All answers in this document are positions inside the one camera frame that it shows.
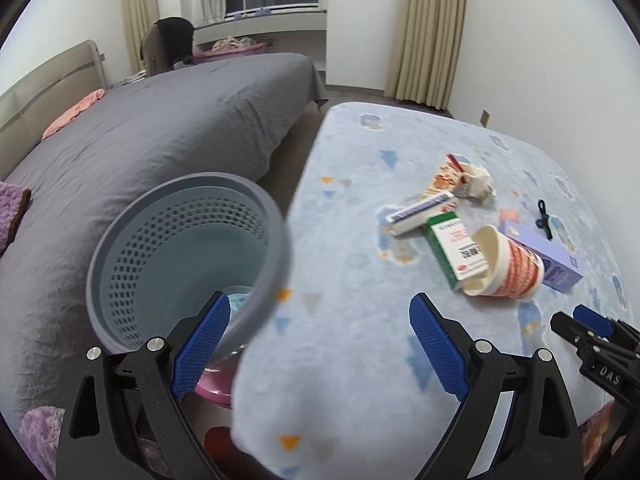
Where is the white and blue long box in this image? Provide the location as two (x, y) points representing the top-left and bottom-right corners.
(385, 191), (460, 237)

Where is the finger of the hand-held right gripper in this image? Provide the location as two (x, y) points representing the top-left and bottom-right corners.
(551, 312), (602, 359)
(573, 304), (640, 344)

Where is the crumpled white tissue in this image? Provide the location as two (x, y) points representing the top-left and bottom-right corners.
(452, 162), (497, 205)

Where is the green and white box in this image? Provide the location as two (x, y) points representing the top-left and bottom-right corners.
(423, 211), (489, 292)

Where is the dark red object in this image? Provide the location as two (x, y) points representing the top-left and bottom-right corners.
(204, 425), (253, 463)

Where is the pink cloth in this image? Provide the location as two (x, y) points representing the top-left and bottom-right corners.
(41, 88), (107, 140)

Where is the pink plastic basin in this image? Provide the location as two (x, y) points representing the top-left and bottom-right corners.
(195, 369), (234, 408)

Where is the beige curtain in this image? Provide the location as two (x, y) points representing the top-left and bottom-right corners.
(120, 0), (161, 76)
(385, 0), (469, 111)

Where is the light purple box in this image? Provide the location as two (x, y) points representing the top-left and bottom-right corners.
(498, 219), (585, 294)

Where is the pink laundry tub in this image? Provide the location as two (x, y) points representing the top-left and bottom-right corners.
(194, 42), (267, 65)

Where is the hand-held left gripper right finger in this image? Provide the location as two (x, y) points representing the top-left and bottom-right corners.
(409, 292), (586, 480)

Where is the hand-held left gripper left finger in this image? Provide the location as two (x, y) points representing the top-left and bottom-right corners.
(56, 290), (232, 480)

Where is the purple knitted blanket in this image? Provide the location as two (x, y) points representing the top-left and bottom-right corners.
(0, 181), (32, 256)

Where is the pile of light clothes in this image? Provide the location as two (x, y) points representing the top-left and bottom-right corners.
(212, 36), (252, 52)

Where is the red patterned snack wrapper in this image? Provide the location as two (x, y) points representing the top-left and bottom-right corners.
(420, 153), (476, 201)

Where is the white bay window ledge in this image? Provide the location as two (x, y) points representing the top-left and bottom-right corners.
(192, 6), (328, 47)

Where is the beige padded headboard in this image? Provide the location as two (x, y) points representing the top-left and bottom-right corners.
(0, 39), (108, 181)

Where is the bed with grey sheet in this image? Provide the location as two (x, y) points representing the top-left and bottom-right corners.
(0, 52), (329, 423)

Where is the wooden chair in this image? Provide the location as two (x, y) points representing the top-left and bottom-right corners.
(141, 25), (172, 77)

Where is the purple plush cloth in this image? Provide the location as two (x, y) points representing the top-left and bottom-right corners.
(17, 406), (66, 480)

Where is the blue-grey perforated plastic basket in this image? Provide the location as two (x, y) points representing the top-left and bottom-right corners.
(86, 172), (293, 376)

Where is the light blue printed blanket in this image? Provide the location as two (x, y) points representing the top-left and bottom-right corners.
(230, 101), (639, 480)

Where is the red and white paper cup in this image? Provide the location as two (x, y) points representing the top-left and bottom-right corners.
(459, 225), (545, 301)

